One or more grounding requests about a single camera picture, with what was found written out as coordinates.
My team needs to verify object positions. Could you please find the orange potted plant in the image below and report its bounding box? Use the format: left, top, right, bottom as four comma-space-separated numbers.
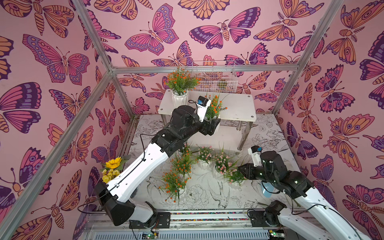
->
204, 95, 227, 121
166, 68, 200, 109
171, 153, 196, 179
159, 172, 189, 203

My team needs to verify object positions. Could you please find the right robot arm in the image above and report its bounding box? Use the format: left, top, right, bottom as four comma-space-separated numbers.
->
238, 146, 370, 240

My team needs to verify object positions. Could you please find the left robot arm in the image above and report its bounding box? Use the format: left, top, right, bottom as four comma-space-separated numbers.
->
95, 105, 221, 227

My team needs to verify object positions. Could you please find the pink potted plant far right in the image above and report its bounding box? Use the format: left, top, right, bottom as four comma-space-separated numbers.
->
224, 167, 246, 188

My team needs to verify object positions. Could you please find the pink potted plant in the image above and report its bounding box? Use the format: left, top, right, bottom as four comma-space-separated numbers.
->
213, 150, 237, 178
179, 143, 191, 157
224, 167, 246, 188
197, 147, 213, 170

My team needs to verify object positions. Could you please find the pink potted plant centre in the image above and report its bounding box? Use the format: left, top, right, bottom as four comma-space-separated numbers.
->
197, 147, 213, 170

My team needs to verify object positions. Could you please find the pink potted plant back left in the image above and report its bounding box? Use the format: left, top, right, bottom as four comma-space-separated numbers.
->
179, 143, 191, 157

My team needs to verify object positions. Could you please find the white two-tier rack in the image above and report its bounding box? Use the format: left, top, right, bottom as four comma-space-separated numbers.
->
158, 88, 257, 151

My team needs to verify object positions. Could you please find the light blue garden trowel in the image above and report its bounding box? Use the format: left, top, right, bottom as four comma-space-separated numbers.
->
261, 181, 279, 198

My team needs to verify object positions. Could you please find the sunflower bouquet in vase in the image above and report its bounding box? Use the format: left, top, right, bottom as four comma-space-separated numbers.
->
101, 157, 128, 184

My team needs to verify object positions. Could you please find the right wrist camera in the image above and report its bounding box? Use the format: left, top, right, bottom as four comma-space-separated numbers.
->
248, 146, 263, 167

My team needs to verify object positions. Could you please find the white wire basket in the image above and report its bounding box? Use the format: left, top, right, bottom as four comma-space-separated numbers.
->
191, 60, 238, 93

